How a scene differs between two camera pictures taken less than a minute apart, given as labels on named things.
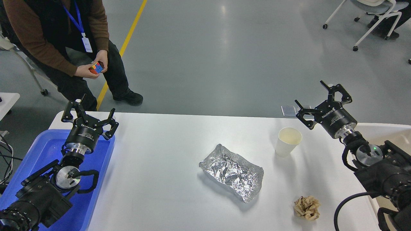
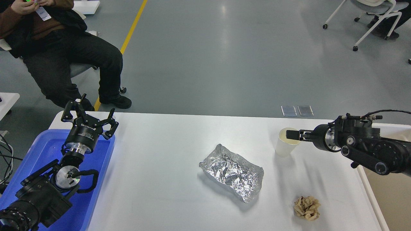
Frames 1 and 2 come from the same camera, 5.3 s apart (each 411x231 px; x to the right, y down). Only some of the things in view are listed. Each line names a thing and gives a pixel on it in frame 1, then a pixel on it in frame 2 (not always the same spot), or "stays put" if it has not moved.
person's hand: [83, 71] → [24, 7]
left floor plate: [288, 110] stays put
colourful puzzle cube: [96, 69] → [36, 1]
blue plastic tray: [45, 149] stays put
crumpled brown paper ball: [307, 207] stays put
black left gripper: [83, 137] stays put
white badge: [86, 43] → [44, 15]
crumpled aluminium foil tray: [237, 175] stays put
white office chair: [385, 8] stays put
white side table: [8, 100] stays put
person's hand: [101, 56] → [49, 3]
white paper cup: [288, 138] stays put
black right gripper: [336, 119] → [322, 135]
